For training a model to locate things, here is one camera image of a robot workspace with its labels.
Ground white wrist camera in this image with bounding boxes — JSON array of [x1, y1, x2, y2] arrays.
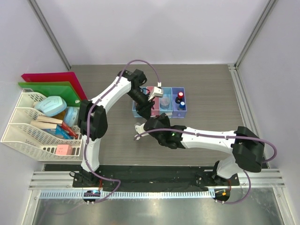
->
[[148, 82, 164, 101], [134, 123, 148, 140]]

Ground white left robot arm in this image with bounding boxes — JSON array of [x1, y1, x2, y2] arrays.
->
[[74, 69, 154, 187]]

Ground pink cube socket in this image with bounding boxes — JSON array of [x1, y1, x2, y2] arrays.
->
[[55, 144, 72, 156]]

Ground red book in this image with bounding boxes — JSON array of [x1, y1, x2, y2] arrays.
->
[[60, 122, 78, 139]]

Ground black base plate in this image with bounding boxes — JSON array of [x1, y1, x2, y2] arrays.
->
[[45, 164, 240, 192]]

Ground light blue headphone case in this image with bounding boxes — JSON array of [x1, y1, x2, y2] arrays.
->
[[34, 96, 67, 117]]

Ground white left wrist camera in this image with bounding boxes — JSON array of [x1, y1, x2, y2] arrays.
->
[[148, 82, 164, 101]]

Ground white mesh file organizer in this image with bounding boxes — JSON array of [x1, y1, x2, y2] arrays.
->
[[1, 91, 83, 164]]

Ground beige wooden book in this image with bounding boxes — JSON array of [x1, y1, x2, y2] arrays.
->
[[30, 115, 63, 129]]

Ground sky blue drawer box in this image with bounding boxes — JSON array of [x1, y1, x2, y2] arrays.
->
[[132, 87, 149, 118]]

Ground blue glue bottle grey cap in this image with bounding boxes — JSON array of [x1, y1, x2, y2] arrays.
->
[[178, 101, 186, 111]]

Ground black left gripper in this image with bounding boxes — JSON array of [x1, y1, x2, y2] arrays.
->
[[127, 88, 155, 120]]

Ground slotted cable duct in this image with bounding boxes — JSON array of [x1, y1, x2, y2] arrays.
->
[[39, 189, 215, 200]]

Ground pink drawer box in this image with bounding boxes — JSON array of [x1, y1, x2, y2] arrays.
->
[[146, 86, 159, 117]]

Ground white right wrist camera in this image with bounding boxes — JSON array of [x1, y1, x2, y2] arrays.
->
[[134, 123, 148, 140]]

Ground green plastic folder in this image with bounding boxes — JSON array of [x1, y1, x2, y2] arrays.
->
[[18, 82, 81, 107]]

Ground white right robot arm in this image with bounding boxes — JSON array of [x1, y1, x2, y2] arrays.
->
[[135, 113, 264, 186]]

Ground light blue drawer box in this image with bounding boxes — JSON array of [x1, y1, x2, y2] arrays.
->
[[159, 87, 173, 117]]

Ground magenta plastic folder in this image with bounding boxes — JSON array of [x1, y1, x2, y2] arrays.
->
[[21, 72, 87, 100]]

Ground red black stamp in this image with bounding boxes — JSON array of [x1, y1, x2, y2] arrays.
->
[[175, 91, 184, 104]]

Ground light blue headphones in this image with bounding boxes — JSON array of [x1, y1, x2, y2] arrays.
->
[[63, 107, 79, 127]]

